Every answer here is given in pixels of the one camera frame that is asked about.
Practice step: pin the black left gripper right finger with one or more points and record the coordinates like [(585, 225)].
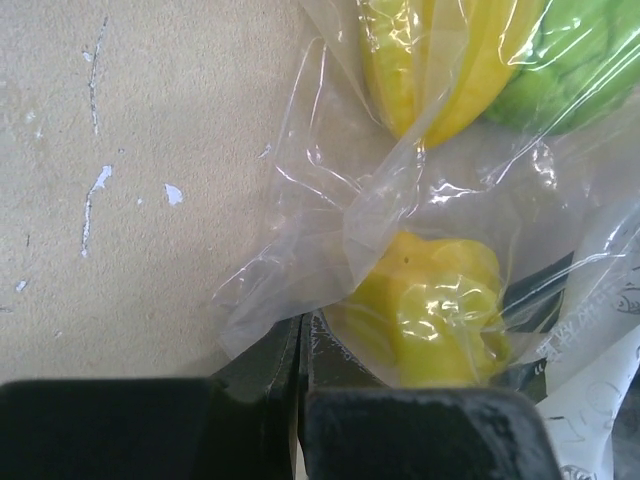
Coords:
[(355, 427)]

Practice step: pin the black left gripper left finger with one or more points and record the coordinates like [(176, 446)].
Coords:
[(239, 423)]

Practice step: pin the clear zip bag orange seal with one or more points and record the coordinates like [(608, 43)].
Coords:
[(496, 258)]

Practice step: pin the green fake custard apple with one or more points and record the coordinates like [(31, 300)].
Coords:
[(582, 65)]

